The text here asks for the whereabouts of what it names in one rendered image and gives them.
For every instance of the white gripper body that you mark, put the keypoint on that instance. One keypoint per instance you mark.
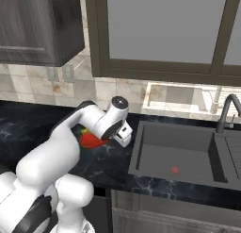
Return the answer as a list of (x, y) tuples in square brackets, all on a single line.
[(124, 140)]

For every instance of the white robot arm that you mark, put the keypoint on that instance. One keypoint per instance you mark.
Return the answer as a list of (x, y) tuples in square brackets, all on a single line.
[(47, 161)]

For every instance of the dark grey sink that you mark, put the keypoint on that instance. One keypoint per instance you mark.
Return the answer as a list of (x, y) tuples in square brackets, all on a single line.
[(175, 152)]

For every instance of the grey base cupboard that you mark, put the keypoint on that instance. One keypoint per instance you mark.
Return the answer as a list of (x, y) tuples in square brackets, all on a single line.
[(175, 216)]

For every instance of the dark grey tap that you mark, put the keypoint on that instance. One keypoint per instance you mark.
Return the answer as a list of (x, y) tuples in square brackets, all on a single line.
[(226, 106)]

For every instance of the dark framed window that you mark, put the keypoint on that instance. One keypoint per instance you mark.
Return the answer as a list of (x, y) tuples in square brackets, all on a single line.
[(163, 29)]

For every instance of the grey wall socket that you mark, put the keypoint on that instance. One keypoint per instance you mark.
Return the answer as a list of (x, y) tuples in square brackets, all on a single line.
[(68, 73), (52, 74)]

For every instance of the dark wood wall cupboard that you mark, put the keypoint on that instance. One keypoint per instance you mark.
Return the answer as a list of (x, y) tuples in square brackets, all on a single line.
[(34, 23)]

